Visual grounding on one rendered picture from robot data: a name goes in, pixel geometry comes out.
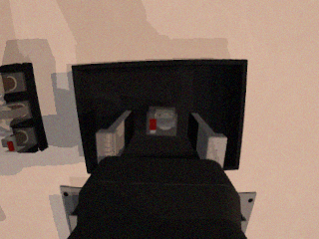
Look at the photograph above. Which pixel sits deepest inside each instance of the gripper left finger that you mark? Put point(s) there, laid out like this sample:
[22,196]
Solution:
[112,141]

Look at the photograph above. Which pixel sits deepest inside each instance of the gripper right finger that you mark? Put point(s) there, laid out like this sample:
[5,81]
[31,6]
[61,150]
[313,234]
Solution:
[207,143]

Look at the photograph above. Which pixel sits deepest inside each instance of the black open tray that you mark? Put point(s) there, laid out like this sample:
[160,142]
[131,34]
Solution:
[213,88]

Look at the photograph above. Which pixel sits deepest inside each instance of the grey mounting plate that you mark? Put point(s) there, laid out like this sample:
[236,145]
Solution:
[70,195]

